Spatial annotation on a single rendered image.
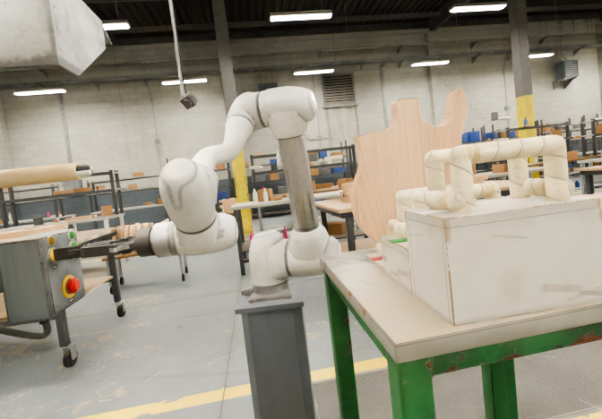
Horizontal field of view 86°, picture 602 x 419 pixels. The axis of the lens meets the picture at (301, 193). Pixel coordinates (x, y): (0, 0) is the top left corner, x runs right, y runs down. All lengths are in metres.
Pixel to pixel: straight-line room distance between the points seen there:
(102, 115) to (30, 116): 2.15
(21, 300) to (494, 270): 1.01
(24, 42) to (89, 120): 12.41
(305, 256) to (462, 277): 0.81
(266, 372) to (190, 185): 0.98
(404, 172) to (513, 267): 0.40
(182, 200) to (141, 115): 11.76
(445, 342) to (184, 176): 0.55
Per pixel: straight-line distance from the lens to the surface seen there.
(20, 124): 13.97
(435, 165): 0.64
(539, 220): 0.64
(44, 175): 0.74
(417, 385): 0.61
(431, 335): 0.57
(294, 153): 1.20
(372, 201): 0.89
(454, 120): 0.99
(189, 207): 0.74
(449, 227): 0.55
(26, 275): 1.02
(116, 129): 12.65
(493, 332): 0.62
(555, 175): 0.68
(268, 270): 1.37
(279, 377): 1.51
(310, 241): 1.27
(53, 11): 0.62
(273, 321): 1.40
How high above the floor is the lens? 1.19
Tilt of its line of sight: 3 degrees down
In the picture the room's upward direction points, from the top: 7 degrees counter-clockwise
